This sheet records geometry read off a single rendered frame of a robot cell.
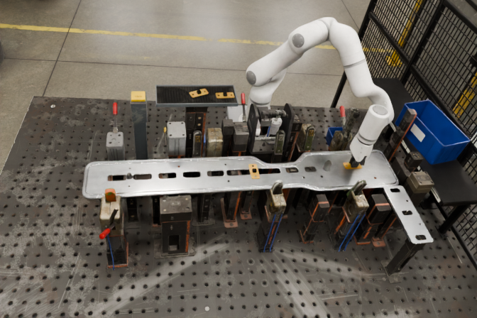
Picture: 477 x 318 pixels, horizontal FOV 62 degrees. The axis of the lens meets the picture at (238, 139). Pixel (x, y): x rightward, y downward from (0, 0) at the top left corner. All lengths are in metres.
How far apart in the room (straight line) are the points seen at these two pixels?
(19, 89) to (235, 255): 2.64
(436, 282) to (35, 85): 3.33
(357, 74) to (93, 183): 1.14
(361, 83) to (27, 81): 3.03
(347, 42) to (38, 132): 1.66
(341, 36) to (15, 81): 3.03
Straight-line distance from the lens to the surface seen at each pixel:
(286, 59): 1.87
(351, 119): 1.92
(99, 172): 1.75
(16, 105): 3.75
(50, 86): 3.89
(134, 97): 1.83
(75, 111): 2.50
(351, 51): 1.65
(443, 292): 2.13
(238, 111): 2.34
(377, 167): 1.99
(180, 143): 1.74
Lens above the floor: 2.32
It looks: 44 degrees down
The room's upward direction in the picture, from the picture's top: 10 degrees clockwise
